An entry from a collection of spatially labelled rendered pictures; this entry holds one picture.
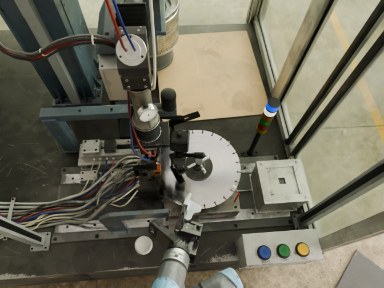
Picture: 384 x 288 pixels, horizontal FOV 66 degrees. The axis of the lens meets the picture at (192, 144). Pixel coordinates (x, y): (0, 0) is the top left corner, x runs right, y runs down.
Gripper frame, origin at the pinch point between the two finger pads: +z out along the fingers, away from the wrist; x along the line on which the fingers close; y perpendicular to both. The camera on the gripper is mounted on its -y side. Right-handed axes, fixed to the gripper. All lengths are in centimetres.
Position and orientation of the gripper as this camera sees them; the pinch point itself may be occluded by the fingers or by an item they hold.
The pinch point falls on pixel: (185, 208)
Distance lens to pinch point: 104.6
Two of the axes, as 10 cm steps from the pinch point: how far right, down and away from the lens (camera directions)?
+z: 1.9, -4.5, 8.7
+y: 9.7, 2.4, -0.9
